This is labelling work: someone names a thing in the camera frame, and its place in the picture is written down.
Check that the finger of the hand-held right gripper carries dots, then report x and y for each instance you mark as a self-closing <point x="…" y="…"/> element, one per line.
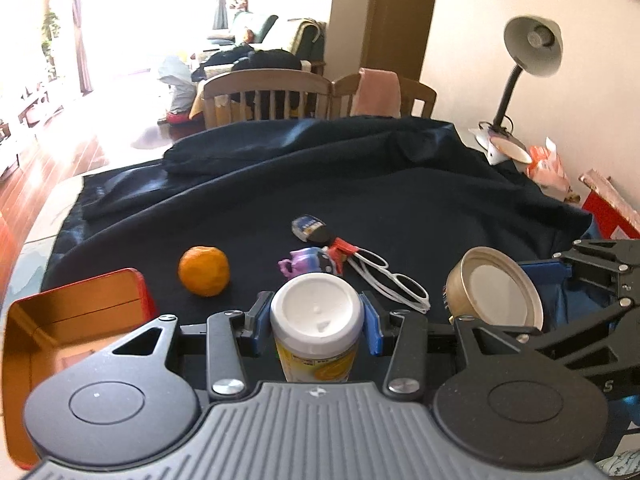
<point x="600" y="260"/>
<point x="580" y="330"/>

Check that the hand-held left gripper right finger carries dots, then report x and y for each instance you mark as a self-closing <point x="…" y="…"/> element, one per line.
<point x="372" y="325"/>

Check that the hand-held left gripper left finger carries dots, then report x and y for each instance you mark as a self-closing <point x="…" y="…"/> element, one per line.
<point x="263" y="322"/>

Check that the white frame glasses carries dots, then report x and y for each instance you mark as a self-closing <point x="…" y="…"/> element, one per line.
<point x="407" y="287"/>

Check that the white lidded yellow label bottle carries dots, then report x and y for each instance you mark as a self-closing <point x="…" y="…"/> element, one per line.
<point x="315" y="310"/>

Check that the small purple toy figure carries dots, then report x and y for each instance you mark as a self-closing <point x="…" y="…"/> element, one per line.
<point x="305" y="260"/>

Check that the orange tangerine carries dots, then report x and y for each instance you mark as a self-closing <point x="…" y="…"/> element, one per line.
<point x="204" y="271"/>

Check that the red packet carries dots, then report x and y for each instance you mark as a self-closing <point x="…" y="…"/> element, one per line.
<point x="342" y="246"/>

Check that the gold white bowl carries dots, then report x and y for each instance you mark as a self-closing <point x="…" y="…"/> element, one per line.
<point x="492" y="290"/>

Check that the red metal tin box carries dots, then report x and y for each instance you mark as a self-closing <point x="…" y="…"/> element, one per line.
<point x="50" y="320"/>

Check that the red cardboard box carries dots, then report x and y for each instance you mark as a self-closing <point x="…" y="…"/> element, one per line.
<point x="607" y="215"/>

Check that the pink orange snack packet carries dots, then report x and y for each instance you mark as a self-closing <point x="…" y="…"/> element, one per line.
<point x="550" y="167"/>

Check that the small blue white eraser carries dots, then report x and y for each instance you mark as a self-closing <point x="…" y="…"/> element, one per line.
<point x="310" y="227"/>

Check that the dark blue cloth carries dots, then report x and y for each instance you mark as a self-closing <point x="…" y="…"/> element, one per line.
<point x="350" y="185"/>

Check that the red floor cushion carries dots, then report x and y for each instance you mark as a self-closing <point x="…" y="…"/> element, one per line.
<point x="178" y="118"/>

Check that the grey gooseneck desk lamp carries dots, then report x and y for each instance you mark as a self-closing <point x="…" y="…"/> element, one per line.
<point x="532" y="42"/>

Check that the pink towel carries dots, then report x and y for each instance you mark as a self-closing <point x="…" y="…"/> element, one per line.
<point x="376" y="92"/>

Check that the wooden chair with towel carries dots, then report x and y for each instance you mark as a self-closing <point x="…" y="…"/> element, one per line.
<point x="417" y="92"/>

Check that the pale patterned tablecloth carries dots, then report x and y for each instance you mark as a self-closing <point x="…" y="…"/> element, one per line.
<point x="50" y="220"/>

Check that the wooden slat back chair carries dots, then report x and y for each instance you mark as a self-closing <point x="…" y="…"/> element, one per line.
<point x="265" y="82"/>

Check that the white plastic bag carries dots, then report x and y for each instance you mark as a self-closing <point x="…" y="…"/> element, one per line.
<point x="177" y="80"/>

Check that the pile of black clothes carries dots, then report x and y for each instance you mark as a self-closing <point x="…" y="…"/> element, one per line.
<point x="260" y="57"/>

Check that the cream blanket covered armchair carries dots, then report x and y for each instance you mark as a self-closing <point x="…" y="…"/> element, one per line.
<point x="300" y="35"/>

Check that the green sofa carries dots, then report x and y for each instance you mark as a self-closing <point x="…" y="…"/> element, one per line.
<point x="255" y="27"/>

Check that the brown wooden door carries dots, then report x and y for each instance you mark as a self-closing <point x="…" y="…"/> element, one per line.
<point x="400" y="15"/>

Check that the white low cabinet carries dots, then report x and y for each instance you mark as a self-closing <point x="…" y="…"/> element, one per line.
<point x="20" y="125"/>

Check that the brown side curtain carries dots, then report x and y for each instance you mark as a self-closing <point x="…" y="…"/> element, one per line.
<point x="82" y="35"/>

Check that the green potted plant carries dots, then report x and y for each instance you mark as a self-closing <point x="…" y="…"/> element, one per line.
<point x="50" y="35"/>

